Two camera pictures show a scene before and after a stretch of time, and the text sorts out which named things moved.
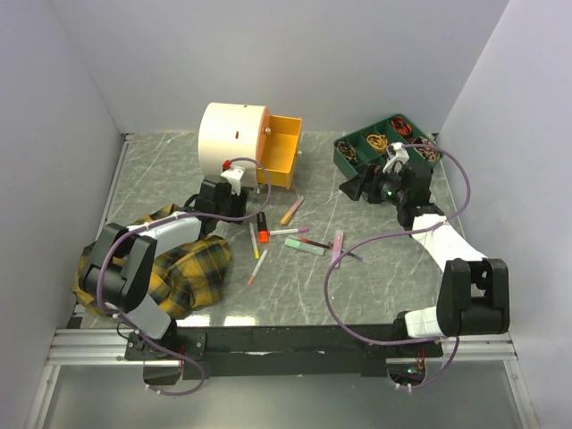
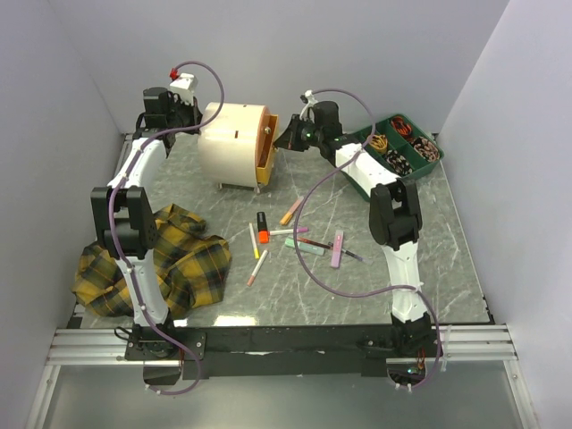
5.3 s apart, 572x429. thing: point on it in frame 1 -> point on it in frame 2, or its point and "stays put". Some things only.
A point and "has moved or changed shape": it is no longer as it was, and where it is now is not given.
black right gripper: (372, 179) -> (288, 140)
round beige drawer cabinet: (235, 132) has moved or changed shape
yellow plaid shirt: (188, 276) stays put
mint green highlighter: (296, 244) stays put
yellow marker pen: (254, 240) stays put
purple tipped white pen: (280, 231) stays put
